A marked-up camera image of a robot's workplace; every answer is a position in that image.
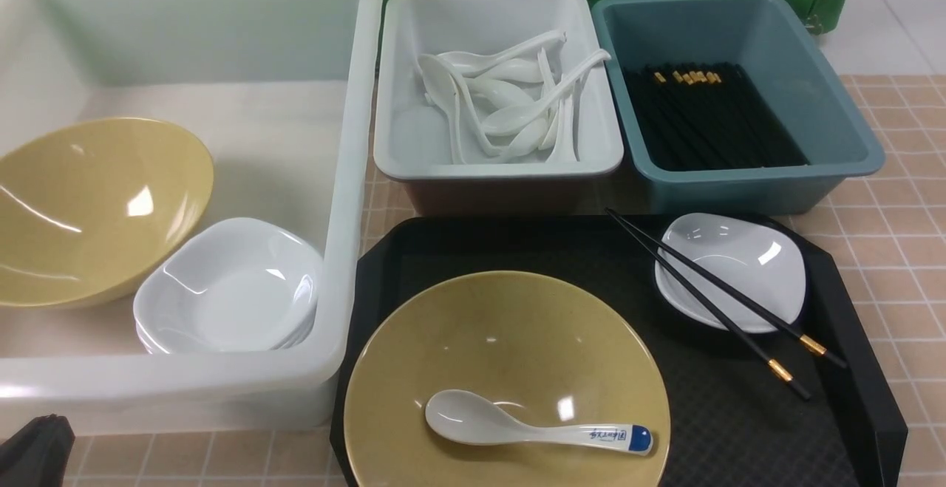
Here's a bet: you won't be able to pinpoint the white ceramic soup spoon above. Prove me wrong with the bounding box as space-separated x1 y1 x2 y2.
423 389 655 456

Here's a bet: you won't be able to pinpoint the yellow bowl in tub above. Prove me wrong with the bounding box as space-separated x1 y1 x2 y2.
1 118 215 310

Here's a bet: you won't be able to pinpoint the large translucent white tub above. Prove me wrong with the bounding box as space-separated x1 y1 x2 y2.
2 0 383 437

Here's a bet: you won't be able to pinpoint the checkered beige table mat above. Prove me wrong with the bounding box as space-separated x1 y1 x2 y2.
64 74 945 486

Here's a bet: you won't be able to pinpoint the pile of black chopsticks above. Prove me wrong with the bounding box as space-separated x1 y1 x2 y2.
622 62 810 171

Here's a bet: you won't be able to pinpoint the yellow noodle bowl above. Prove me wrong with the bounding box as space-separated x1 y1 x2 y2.
342 271 671 486

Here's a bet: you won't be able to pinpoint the black object bottom left corner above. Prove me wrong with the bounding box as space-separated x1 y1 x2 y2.
1 415 75 486

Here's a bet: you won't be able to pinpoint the white spoon top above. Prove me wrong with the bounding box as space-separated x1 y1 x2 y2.
438 30 567 76

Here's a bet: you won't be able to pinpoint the white spoon centre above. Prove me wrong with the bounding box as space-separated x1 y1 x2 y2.
466 78 534 109

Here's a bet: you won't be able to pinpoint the white spoon left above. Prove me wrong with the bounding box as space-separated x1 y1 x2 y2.
417 55 466 165

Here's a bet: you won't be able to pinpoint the white rectangular spoon bin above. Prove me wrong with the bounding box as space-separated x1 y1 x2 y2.
374 0 624 217

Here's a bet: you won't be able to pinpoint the stacked white square dishes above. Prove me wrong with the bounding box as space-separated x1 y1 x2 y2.
133 217 322 355

